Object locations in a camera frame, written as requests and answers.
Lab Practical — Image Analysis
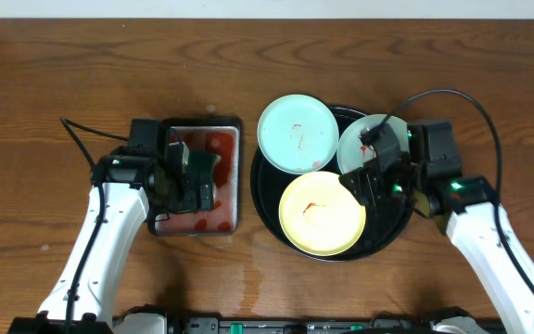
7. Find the green yellow sponge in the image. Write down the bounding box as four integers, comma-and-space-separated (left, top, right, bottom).
184, 151, 222, 198

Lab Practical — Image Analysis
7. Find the light blue plate with streaks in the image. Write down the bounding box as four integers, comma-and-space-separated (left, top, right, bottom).
337, 114, 410, 174

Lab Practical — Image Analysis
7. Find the yellow plate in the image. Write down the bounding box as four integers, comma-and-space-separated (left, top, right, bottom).
278, 172, 367, 257

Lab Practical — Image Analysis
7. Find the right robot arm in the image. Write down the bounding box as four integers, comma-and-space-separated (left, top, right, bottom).
339, 160, 534, 333

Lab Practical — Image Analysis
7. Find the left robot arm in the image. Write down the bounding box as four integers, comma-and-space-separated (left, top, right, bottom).
39, 141, 221, 328

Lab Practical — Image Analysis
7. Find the round black serving tray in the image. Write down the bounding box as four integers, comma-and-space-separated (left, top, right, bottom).
250, 106, 413, 262

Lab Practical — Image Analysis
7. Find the black rectangular soapy water tray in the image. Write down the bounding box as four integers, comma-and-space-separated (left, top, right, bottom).
147, 117, 242, 237

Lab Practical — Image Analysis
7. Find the light blue plate upper left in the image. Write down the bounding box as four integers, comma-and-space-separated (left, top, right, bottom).
257, 95, 340, 174

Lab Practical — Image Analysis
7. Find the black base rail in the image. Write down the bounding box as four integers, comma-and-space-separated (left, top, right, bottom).
6, 305, 504, 334

